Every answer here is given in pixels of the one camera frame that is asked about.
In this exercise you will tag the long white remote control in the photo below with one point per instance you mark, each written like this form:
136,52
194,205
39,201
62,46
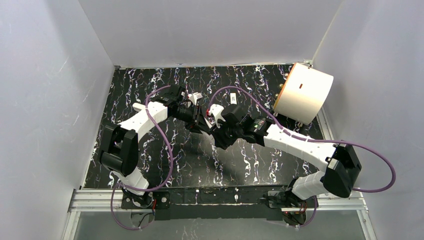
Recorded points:
233,98

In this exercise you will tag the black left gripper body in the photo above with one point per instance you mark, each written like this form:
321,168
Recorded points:
195,117

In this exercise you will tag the white round stool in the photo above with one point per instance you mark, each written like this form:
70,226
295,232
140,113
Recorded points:
303,93

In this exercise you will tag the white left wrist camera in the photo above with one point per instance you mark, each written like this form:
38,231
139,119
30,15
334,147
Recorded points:
193,99

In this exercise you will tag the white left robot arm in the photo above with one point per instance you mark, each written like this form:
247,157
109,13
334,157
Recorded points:
119,144

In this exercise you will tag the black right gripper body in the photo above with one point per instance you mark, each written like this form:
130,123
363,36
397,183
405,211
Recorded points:
220,133

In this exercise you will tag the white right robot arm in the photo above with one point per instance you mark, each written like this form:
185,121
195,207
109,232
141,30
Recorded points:
338,164

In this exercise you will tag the small white plastic object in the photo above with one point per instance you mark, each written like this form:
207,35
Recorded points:
138,107

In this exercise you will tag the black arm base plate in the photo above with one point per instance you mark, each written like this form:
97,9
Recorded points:
269,202

